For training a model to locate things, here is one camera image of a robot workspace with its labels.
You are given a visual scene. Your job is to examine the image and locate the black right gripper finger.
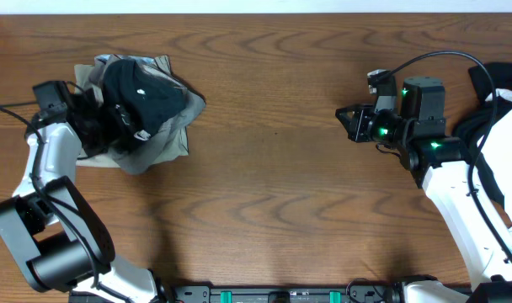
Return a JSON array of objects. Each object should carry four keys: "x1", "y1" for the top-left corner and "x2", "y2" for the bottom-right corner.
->
[
  {"x1": 335, "y1": 104, "x2": 373, "y2": 116},
  {"x1": 335, "y1": 112, "x2": 357, "y2": 141}
]

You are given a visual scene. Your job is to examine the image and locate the black t-shirt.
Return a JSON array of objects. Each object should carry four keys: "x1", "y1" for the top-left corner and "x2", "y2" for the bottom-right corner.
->
[{"x1": 103, "y1": 59, "x2": 186, "y2": 141}]

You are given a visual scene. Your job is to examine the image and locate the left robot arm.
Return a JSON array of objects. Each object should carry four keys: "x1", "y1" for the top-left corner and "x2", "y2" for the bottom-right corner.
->
[{"x1": 0, "y1": 81, "x2": 175, "y2": 302}]

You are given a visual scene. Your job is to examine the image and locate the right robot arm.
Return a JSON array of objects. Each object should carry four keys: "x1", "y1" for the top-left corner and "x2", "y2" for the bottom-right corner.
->
[{"x1": 335, "y1": 77, "x2": 512, "y2": 302}]

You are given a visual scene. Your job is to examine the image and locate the grey folded trousers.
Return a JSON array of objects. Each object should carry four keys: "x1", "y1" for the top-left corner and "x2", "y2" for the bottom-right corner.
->
[{"x1": 77, "y1": 55, "x2": 205, "y2": 175}]

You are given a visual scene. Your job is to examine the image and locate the beige folded garment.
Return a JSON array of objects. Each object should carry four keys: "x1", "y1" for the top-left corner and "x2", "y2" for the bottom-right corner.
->
[{"x1": 72, "y1": 55, "x2": 190, "y2": 169}]

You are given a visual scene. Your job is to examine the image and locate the black garment pile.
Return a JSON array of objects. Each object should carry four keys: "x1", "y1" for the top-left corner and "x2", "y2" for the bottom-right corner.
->
[{"x1": 453, "y1": 61, "x2": 512, "y2": 208}]

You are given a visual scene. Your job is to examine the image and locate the black mounting rail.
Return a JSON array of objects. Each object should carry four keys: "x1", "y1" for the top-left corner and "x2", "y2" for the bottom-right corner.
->
[{"x1": 68, "y1": 275, "x2": 491, "y2": 303}]

